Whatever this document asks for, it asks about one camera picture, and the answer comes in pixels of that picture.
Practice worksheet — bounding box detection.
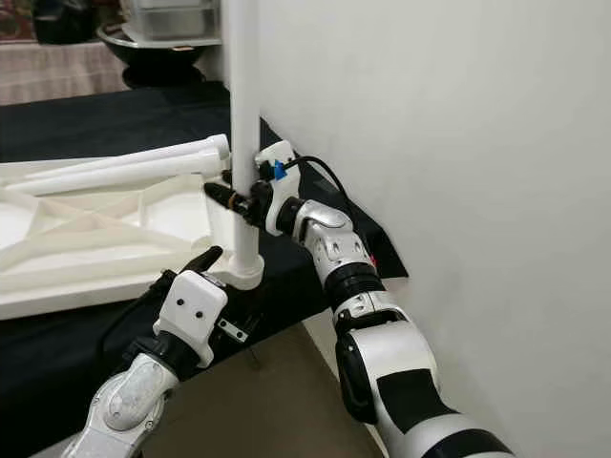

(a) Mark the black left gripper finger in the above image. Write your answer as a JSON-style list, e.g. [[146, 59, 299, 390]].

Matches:
[[177, 245, 224, 287]]

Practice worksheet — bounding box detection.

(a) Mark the white plastic table top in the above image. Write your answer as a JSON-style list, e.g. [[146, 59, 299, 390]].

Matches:
[[0, 157, 265, 321]]

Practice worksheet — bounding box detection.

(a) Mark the large black bowl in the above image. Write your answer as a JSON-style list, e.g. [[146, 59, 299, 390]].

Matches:
[[97, 24, 225, 89]]

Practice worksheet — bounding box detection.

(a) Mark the black tablecloth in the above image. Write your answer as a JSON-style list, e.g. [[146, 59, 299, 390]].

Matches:
[[0, 81, 410, 458]]

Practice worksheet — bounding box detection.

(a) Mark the clear plastic storage container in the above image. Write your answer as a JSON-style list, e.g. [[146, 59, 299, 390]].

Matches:
[[119, 0, 221, 41]]

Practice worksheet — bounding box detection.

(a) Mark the beige woven bench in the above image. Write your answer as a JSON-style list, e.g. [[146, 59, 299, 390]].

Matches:
[[0, 40, 130, 106]]

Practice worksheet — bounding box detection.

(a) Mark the black round pot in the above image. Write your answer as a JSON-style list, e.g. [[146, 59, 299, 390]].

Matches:
[[33, 0, 96, 46]]

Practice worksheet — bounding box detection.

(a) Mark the red printed carton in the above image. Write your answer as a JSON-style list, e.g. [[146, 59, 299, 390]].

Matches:
[[0, 0, 34, 42]]

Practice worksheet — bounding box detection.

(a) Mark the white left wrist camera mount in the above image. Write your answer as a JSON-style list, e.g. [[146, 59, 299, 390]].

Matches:
[[153, 270, 230, 368]]

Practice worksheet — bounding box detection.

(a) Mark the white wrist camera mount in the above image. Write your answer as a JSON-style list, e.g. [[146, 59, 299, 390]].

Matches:
[[255, 140, 299, 238], [153, 270, 230, 368]]

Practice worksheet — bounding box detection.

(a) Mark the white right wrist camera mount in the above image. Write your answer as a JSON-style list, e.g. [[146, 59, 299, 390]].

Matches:
[[255, 140, 299, 238]]

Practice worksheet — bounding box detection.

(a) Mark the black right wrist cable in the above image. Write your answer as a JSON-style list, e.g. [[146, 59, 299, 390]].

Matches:
[[291, 156, 378, 263]]

